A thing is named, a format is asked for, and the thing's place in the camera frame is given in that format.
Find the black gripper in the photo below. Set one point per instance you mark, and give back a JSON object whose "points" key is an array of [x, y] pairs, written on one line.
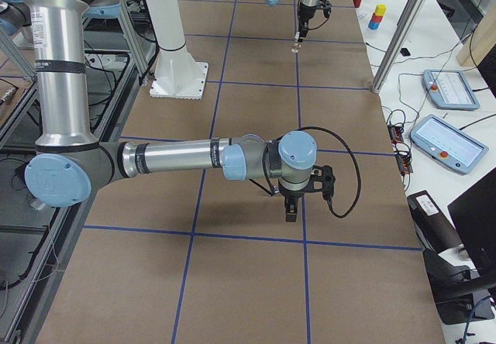
{"points": [[305, 14], [291, 197]]}

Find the white brass PPR pipe fitting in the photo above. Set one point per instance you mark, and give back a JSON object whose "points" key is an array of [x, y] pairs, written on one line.
{"points": [[296, 46]]}

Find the blue wooden block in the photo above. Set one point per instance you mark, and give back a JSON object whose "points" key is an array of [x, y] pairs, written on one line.
{"points": [[372, 25]]}

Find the red wooden block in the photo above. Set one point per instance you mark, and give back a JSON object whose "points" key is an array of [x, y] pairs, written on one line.
{"points": [[376, 19]]}

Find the yellow wooden block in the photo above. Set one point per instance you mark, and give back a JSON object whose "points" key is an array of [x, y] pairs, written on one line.
{"points": [[380, 10]]}

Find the small black puck device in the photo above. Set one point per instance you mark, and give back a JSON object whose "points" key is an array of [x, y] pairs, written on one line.
{"points": [[405, 52]]}

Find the orange circuit board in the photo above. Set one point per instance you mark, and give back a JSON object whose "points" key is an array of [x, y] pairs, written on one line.
{"points": [[402, 151]]}

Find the far blue teach pendant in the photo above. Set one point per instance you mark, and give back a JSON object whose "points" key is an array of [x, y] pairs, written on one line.
{"points": [[449, 90]]}

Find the blue teach pendant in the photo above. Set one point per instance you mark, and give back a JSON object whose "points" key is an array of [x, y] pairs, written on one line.
{"points": [[448, 145], [449, 90]]}

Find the near blue teach pendant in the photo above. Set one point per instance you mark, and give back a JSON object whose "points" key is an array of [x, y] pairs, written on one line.
{"points": [[448, 145]]}

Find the black monitor stand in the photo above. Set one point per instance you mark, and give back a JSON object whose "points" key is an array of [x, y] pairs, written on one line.
{"points": [[459, 293]]}

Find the wooden board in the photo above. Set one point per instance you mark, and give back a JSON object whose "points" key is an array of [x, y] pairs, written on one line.
{"points": [[481, 40]]}

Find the black monitor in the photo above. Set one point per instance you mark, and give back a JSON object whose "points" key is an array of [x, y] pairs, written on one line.
{"points": [[473, 215]]}

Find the wrist black camera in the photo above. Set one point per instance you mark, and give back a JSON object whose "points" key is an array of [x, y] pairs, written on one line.
{"points": [[326, 7], [322, 181]]}

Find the aluminium frame post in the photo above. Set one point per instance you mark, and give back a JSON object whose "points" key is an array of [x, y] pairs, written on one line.
{"points": [[407, 18]]}

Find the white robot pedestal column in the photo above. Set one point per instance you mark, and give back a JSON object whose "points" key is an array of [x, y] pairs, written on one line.
{"points": [[176, 74]]}

